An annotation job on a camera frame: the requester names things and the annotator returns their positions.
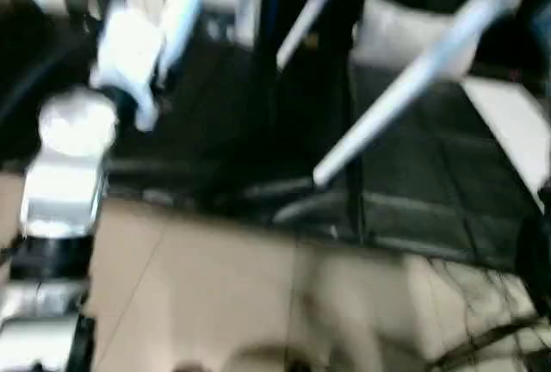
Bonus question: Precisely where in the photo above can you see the white plastic table leg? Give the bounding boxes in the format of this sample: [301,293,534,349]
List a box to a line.
[157,0,217,74]
[313,0,527,187]
[275,0,359,71]

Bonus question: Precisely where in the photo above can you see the loose floor cables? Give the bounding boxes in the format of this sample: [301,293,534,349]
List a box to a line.
[425,259,551,372]

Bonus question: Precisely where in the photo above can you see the grey cushion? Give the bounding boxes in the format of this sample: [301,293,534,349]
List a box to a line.
[351,0,480,81]

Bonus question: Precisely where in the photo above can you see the black table mat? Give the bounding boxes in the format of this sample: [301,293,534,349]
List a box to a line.
[0,9,551,274]

